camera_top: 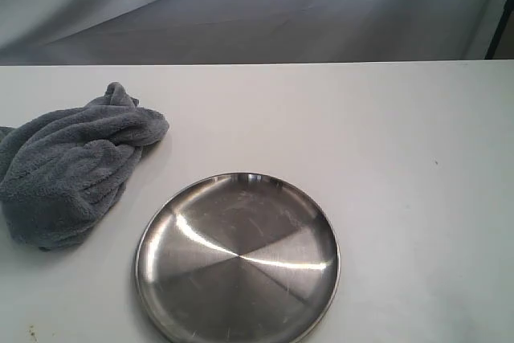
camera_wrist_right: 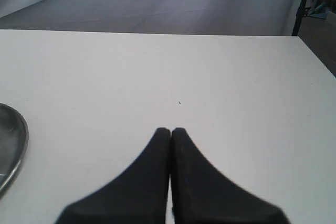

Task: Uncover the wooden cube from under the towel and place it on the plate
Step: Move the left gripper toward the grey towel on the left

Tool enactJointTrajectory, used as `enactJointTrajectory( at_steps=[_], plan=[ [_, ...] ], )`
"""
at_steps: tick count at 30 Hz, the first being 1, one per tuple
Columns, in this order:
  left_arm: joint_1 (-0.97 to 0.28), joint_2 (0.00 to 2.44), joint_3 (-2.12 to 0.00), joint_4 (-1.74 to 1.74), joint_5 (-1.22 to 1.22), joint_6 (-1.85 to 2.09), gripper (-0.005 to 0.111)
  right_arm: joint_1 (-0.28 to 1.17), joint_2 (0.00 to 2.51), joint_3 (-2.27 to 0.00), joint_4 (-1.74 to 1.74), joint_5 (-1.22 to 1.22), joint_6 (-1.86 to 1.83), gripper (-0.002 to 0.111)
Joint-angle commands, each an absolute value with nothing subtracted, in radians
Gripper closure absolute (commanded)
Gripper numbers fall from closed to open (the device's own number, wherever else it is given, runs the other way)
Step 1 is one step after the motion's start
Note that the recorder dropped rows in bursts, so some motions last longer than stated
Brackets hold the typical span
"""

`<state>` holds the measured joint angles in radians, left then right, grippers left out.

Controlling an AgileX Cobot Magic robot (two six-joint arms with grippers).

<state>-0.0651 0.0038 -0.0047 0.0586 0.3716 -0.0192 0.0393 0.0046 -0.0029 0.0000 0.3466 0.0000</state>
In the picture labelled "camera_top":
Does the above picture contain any grey fluffy towel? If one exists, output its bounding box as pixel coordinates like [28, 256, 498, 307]
[1, 82, 169, 251]

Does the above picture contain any black stand pole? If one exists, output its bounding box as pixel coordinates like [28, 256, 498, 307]
[484, 0, 513, 60]

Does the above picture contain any grey backdrop cloth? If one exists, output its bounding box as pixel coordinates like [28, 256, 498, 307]
[1, 0, 505, 65]

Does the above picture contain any round stainless steel plate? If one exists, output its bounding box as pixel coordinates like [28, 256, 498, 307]
[133, 172, 341, 342]

